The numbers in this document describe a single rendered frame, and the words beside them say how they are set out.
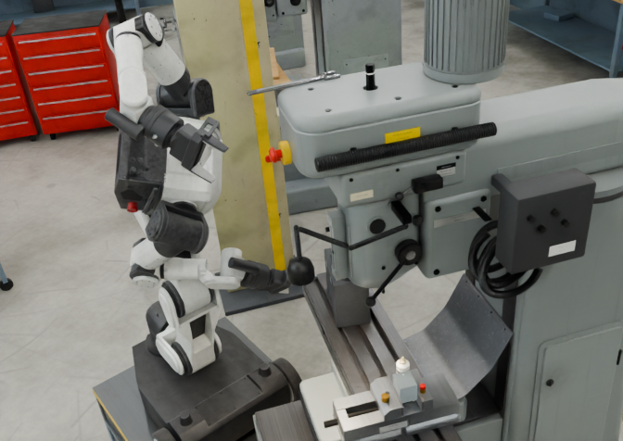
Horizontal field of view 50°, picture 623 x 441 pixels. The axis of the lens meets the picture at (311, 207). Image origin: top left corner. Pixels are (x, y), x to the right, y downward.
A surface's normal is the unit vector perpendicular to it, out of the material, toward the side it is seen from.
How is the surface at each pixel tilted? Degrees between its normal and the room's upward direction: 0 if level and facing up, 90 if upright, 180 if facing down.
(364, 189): 90
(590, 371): 89
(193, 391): 0
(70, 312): 0
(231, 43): 90
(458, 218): 90
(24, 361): 0
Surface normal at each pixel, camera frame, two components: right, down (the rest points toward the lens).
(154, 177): 0.38, -0.33
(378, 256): 0.27, 0.49
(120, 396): -0.08, -0.85
